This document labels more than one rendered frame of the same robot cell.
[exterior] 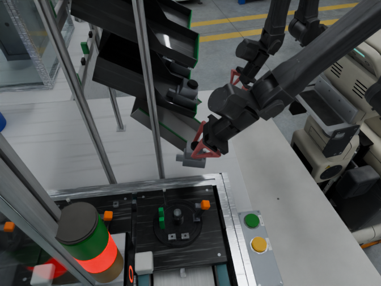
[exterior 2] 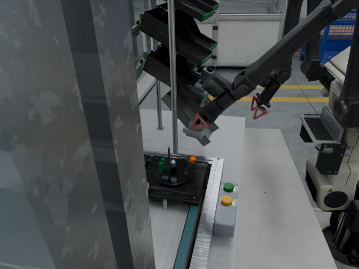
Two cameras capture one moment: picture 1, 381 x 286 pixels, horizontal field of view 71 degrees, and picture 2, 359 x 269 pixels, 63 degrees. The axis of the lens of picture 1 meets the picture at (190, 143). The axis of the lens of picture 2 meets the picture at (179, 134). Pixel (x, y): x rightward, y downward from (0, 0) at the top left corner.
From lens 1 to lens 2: 58 cm
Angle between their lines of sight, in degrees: 23
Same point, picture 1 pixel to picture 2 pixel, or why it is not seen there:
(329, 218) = (305, 215)
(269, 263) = (229, 212)
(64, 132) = not seen: hidden behind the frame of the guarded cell
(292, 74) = (252, 68)
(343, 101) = (334, 123)
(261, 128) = (272, 147)
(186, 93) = (197, 87)
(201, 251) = (182, 192)
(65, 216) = not seen: hidden behind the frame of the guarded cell
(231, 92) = (214, 76)
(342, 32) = (280, 44)
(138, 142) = (169, 138)
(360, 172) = not seen: outside the picture
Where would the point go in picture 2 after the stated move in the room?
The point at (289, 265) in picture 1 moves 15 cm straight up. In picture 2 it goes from (253, 233) to (258, 203)
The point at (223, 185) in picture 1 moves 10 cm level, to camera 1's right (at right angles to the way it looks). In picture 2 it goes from (217, 166) to (241, 171)
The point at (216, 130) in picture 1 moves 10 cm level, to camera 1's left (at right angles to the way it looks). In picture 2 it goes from (208, 107) to (182, 103)
